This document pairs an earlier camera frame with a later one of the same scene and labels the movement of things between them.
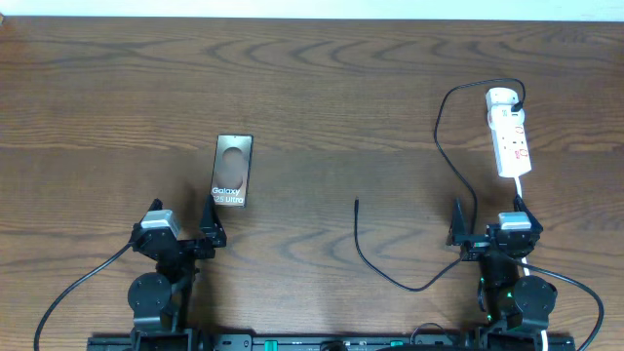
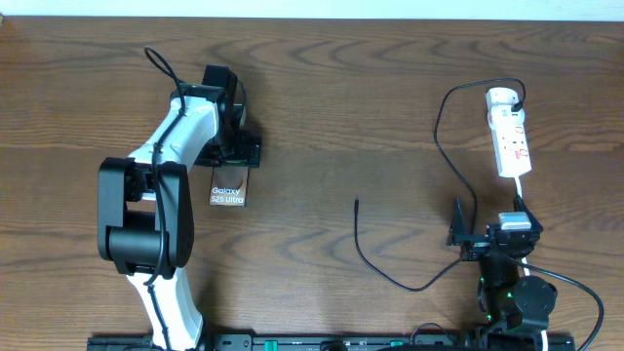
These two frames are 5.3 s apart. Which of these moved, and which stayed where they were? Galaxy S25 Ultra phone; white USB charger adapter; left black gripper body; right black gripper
Moved: left black gripper body
Stayed: right black gripper; Galaxy S25 Ultra phone; white USB charger adapter
